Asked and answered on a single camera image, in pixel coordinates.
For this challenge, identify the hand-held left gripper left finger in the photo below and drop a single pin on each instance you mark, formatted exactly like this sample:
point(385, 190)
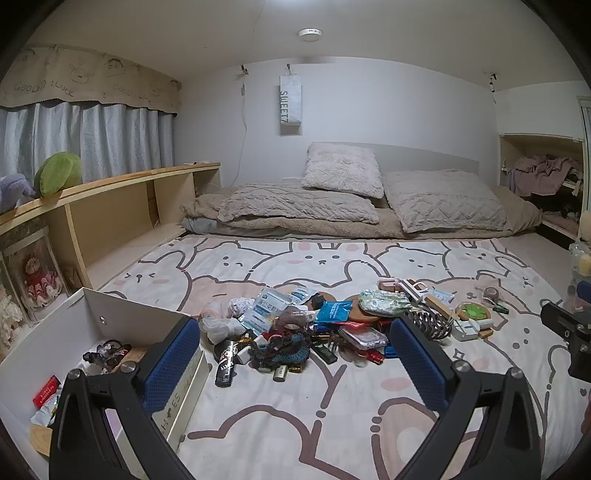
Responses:
point(171, 364)

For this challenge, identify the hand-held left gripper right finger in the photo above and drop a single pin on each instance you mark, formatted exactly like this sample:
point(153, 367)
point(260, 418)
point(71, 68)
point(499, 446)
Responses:
point(418, 364)

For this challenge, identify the white cardboard box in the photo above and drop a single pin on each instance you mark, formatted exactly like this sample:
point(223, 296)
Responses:
point(129, 309)

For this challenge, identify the champagne metallic lighter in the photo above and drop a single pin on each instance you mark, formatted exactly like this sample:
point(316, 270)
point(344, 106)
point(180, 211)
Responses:
point(280, 373)

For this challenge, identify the person's right forearm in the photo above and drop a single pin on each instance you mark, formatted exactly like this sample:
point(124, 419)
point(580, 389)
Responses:
point(587, 415)

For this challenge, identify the blue metallic lighter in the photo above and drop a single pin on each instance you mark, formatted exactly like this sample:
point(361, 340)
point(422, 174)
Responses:
point(391, 352)

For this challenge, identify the red lighter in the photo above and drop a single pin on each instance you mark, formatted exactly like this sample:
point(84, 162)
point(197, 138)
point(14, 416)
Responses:
point(369, 356)

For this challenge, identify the black cartoon lighter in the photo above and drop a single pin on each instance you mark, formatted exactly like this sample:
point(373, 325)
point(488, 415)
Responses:
point(226, 364)

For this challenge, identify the white charger plug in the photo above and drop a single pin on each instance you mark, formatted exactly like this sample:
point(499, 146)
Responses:
point(464, 331)

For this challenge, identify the clear plastic jar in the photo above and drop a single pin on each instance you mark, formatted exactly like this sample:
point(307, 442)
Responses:
point(579, 267)

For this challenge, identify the clear plastic case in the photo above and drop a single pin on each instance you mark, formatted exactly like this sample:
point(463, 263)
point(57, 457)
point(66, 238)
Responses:
point(364, 338)

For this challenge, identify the wooden brush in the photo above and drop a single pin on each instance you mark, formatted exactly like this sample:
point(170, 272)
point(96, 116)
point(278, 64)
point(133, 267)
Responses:
point(437, 305)

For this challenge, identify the crumpled white plastic bag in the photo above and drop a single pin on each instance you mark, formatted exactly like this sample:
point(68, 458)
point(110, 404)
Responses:
point(221, 325)

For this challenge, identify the round brown wooden disc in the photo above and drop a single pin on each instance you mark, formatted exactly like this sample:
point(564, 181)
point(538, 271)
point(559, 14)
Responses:
point(362, 316)

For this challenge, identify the white razor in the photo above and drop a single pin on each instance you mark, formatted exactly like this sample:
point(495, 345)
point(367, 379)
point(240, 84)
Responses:
point(413, 290)

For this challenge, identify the green round wooden coaster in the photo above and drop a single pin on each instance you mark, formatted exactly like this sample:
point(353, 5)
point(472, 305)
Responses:
point(473, 311)

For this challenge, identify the brown tape roll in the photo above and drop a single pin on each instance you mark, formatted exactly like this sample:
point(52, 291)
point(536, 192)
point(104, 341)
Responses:
point(491, 293)

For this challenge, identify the pink plastic clip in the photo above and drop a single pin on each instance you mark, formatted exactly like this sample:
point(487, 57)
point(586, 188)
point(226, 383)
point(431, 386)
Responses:
point(390, 284)

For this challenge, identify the white crochet pouch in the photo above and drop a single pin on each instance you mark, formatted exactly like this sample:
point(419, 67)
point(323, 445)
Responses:
point(241, 307)

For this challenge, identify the black green-lettered lighter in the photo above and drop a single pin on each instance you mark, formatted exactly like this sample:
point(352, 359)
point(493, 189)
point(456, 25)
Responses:
point(324, 354)

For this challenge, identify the small white-blue medicine packet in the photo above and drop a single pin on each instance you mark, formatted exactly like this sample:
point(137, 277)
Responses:
point(256, 318)

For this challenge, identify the blue foil packet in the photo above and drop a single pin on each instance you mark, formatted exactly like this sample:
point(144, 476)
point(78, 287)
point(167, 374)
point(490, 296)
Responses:
point(334, 311)

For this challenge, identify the cartoon rabbit bedsheet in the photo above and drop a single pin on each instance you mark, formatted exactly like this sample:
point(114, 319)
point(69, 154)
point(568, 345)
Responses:
point(323, 415)

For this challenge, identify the dark blue crochet band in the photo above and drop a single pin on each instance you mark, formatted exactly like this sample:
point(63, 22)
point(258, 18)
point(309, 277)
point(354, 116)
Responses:
point(281, 348)

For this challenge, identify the large white-blue medicine packet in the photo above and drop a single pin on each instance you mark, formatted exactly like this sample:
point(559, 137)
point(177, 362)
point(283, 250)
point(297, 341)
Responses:
point(272, 300)

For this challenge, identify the red snack packet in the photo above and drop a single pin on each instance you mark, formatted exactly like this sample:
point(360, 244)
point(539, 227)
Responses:
point(46, 391)

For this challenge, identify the brown bandage roll in bag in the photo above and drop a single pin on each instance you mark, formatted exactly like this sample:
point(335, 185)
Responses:
point(295, 318)

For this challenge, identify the blue striped mask packet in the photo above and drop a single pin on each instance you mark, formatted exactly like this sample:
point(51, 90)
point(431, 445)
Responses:
point(300, 294)

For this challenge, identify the pile of pink clothes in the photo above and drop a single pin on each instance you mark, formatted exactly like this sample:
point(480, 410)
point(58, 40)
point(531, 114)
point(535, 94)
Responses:
point(540, 175)

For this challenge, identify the clear display case with doll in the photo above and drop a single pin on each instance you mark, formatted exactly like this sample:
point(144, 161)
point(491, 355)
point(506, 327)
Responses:
point(37, 281)

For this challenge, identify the wooden bedside shelf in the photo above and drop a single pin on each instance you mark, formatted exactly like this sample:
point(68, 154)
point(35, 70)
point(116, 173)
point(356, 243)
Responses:
point(111, 217)

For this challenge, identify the square quilted beige pillow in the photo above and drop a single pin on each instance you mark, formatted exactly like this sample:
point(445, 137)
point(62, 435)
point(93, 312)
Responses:
point(443, 201)

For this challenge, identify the grey headboard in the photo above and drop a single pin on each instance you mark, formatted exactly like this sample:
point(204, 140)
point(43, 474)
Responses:
point(429, 159)

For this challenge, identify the fluffy beige pillow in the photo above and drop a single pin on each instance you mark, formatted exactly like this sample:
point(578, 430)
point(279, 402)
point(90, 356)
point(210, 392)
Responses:
point(344, 170)

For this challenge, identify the green plush toy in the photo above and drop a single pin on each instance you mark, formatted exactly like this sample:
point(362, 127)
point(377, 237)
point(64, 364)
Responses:
point(57, 173)

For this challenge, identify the purple plush toy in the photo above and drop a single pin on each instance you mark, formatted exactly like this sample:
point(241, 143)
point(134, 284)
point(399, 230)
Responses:
point(14, 191)

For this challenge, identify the grey curtain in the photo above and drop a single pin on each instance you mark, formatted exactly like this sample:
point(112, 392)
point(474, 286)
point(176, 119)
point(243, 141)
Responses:
point(106, 138)

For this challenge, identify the hanging white paper bag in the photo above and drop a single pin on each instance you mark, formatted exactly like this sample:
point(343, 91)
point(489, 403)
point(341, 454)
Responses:
point(291, 101)

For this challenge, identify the beige doodle valance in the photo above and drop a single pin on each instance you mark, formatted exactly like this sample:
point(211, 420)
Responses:
point(92, 83)

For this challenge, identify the round ceiling light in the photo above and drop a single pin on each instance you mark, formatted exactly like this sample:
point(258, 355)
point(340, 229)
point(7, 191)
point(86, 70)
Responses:
point(310, 33)

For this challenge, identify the white wall cabinet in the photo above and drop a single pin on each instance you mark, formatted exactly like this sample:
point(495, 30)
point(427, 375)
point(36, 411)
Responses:
point(508, 152)

